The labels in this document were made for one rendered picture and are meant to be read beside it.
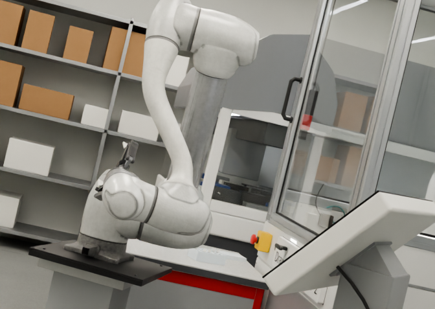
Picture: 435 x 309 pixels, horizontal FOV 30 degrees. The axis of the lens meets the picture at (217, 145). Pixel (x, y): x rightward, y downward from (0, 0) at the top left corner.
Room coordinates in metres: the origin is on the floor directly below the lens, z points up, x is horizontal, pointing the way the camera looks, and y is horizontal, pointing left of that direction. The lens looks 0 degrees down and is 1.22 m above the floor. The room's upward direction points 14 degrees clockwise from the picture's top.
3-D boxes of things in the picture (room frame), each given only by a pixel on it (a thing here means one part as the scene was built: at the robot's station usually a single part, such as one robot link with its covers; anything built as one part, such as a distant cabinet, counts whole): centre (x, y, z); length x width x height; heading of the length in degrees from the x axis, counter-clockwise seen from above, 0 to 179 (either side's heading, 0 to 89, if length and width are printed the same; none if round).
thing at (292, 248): (2.86, -0.33, 0.87); 0.29 x 0.02 x 0.11; 10
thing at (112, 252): (2.55, 0.29, 0.81); 0.22 x 0.18 x 0.06; 167
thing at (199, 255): (3.10, -0.06, 0.78); 0.12 x 0.08 x 0.04; 116
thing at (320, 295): (2.55, -0.38, 0.87); 0.29 x 0.02 x 0.11; 10
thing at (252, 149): (4.60, -0.38, 1.13); 1.78 x 1.14 x 0.45; 10
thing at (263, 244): (3.18, -0.26, 0.88); 0.07 x 0.05 x 0.07; 10
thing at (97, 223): (2.57, 0.27, 0.95); 0.18 x 0.16 x 0.22; 94
